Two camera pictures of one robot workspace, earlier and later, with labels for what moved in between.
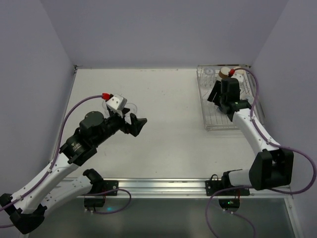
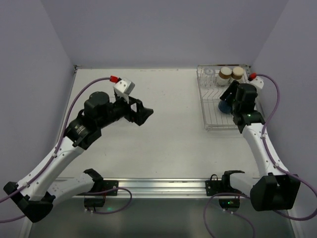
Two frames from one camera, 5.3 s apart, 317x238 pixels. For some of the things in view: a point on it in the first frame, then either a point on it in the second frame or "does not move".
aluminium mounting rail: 191,189 does not move
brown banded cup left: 224,72 does not move
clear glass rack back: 207,77 does not move
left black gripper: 127,122 → 132,109
